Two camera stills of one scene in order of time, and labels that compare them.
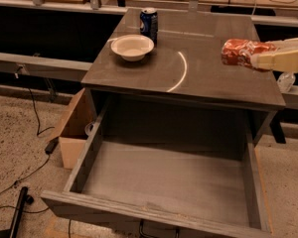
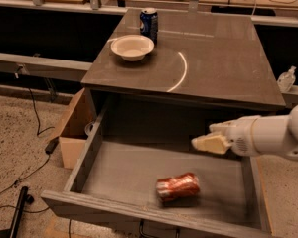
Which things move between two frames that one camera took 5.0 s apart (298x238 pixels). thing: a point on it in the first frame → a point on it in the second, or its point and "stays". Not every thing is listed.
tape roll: (88, 128) stays
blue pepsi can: (148, 24) stays
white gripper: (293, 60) → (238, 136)
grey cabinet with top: (183, 87) stays
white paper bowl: (132, 48) stays
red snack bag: (238, 52) → (183, 186)
